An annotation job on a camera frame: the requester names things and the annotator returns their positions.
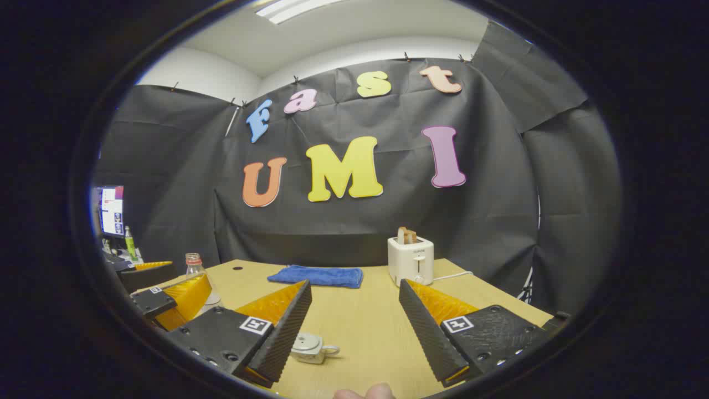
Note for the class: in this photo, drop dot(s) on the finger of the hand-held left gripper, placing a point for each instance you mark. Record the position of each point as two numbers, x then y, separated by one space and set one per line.
152 302
147 275

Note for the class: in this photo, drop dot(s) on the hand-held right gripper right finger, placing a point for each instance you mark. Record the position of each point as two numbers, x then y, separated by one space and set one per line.
424 327

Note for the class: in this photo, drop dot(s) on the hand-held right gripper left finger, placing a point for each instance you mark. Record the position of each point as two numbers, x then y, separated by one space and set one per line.
288 327

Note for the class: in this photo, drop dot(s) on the white teacup lid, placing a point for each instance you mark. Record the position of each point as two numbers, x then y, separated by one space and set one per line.
306 342

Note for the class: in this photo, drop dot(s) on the white ceramic teacup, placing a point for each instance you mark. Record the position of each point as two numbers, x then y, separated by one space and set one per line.
310 359

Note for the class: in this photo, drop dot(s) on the clear plastic water bottle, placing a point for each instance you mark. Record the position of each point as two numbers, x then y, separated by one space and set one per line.
194 265

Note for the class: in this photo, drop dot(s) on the round clear coaster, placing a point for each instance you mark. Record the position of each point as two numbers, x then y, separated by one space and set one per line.
213 301

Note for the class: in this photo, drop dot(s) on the green drink bottle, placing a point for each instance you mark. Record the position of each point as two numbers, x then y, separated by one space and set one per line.
130 246

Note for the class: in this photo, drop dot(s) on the cluttered background desk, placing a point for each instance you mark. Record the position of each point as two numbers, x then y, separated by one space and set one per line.
119 257

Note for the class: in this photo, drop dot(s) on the blue folded towel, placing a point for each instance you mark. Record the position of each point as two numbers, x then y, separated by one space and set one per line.
316 276

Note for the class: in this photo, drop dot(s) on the white toaster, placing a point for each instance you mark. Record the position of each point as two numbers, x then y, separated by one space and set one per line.
410 263

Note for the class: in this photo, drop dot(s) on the computer monitor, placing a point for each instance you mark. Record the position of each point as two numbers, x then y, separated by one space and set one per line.
112 210

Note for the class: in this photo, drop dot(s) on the ceiling light panel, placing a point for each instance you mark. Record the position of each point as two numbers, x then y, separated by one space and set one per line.
293 8

